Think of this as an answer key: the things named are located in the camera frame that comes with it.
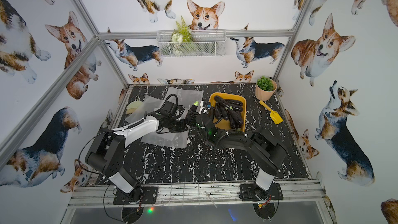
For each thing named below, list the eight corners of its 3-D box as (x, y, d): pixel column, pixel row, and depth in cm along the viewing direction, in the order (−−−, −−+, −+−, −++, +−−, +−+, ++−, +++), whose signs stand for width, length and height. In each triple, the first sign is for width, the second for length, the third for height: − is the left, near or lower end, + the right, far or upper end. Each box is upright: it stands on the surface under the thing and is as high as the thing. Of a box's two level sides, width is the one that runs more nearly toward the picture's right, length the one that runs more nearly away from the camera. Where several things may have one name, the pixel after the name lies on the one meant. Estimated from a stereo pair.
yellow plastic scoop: (277, 124, 101) (278, 122, 99) (259, 102, 112) (260, 100, 110) (282, 122, 102) (284, 120, 100) (264, 100, 113) (265, 98, 111)
